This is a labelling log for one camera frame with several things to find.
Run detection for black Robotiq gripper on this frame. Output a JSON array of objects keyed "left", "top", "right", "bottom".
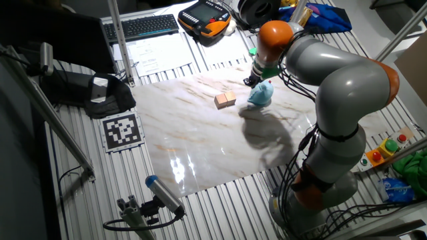
[{"left": 243, "top": 71, "right": 266, "bottom": 89}]

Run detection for wooden coin holder block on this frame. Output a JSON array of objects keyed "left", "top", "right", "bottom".
[{"left": 213, "top": 90, "right": 238, "bottom": 110}]

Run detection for white printed paper sheet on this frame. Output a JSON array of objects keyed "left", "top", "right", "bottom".
[
  {"left": 199, "top": 31, "right": 250, "bottom": 66},
  {"left": 128, "top": 33, "right": 194, "bottom": 77}
]

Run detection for white round object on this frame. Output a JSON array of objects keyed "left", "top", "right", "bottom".
[{"left": 222, "top": 19, "right": 238, "bottom": 37}]

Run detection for black filament spool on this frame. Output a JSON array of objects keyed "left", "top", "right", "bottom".
[{"left": 237, "top": 0, "right": 283, "bottom": 29}]

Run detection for marble pattern table mat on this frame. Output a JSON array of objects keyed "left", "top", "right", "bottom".
[{"left": 131, "top": 61, "right": 390, "bottom": 198}]

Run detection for black orange teach pendant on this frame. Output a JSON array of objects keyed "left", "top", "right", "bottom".
[{"left": 177, "top": 0, "right": 232, "bottom": 47}]

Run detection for gold coloured box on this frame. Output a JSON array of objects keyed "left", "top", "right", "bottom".
[{"left": 290, "top": 5, "right": 314, "bottom": 27}]

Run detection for blue cloth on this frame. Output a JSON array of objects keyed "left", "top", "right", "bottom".
[{"left": 278, "top": 2, "right": 353, "bottom": 34}]

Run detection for black computer keyboard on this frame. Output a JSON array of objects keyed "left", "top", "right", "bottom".
[{"left": 102, "top": 13, "right": 180, "bottom": 43}]

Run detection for black fabric bag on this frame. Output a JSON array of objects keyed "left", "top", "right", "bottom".
[{"left": 83, "top": 73, "right": 137, "bottom": 120}]

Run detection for white control box small buttons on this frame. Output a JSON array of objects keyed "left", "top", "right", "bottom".
[{"left": 350, "top": 155, "right": 370, "bottom": 173}]

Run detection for black white fiducial marker board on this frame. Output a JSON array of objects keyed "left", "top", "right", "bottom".
[{"left": 99, "top": 111, "right": 145, "bottom": 153}]

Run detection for orange box red button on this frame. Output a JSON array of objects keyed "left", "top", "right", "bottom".
[{"left": 366, "top": 149, "right": 386, "bottom": 167}]

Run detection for yellow box green button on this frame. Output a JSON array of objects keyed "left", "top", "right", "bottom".
[{"left": 378, "top": 138, "right": 400, "bottom": 159}]

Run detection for silver grey flat device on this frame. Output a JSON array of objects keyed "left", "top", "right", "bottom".
[{"left": 90, "top": 76, "right": 109, "bottom": 103}]

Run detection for long aluminium profile strut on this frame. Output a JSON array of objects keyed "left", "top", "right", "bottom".
[
  {"left": 376, "top": 1, "right": 427, "bottom": 61},
  {"left": 0, "top": 45, "right": 97, "bottom": 183},
  {"left": 380, "top": 137, "right": 427, "bottom": 166}
]

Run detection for grey box red button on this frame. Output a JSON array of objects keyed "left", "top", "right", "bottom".
[{"left": 392, "top": 131, "right": 410, "bottom": 147}]

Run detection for brown cardboard box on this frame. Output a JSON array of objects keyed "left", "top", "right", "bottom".
[{"left": 394, "top": 39, "right": 427, "bottom": 107}]

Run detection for blue plastic bag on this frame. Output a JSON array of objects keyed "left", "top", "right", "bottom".
[{"left": 378, "top": 177, "right": 416, "bottom": 204}]

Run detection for green cloth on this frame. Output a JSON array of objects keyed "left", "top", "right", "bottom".
[{"left": 392, "top": 149, "right": 427, "bottom": 201}]

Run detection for black case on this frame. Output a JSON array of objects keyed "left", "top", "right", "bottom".
[{"left": 39, "top": 69, "right": 94, "bottom": 108}]

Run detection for black laptop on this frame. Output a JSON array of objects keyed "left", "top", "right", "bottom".
[{"left": 0, "top": 6, "right": 117, "bottom": 75}]

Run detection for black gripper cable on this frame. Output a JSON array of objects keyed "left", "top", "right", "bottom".
[{"left": 278, "top": 31, "right": 318, "bottom": 103}]

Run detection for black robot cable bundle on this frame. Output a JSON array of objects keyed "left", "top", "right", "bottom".
[{"left": 278, "top": 123, "right": 321, "bottom": 240}]

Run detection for slim aluminium post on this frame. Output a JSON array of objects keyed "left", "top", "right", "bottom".
[{"left": 289, "top": 0, "right": 310, "bottom": 24}]

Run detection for black cable strap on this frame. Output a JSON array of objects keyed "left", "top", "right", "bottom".
[
  {"left": 316, "top": 123, "right": 360, "bottom": 143},
  {"left": 290, "top": 166, "right": 334, "bottom": 194}
]

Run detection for aluminium profile post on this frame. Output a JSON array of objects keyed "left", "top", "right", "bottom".
[{"left": 107, "top": 0, "right": 135, "bottom": 87}]

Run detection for silver camera with blue cap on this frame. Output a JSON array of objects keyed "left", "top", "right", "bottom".
[{"left": 145, "top": 175, "right": 186, "bottom": 217}]

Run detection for black camera clamp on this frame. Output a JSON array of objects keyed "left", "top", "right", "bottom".
[{"left": 139, "top": 197, "right": 161, "bottom": 225}]

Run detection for short aluminium profile bracket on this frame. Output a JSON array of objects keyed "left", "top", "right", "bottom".
[{"left": 116, "top": 195, "right": 157, "bottom": 240}]

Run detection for black camera cable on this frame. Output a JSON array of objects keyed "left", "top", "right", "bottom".
[{"left": 102, "top": 213, "right": 184, "bottom": 232}]

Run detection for silver grey camera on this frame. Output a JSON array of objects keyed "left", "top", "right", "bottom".
[{"left": 39, "top": 41, "right": 55, "bottom": 77}]

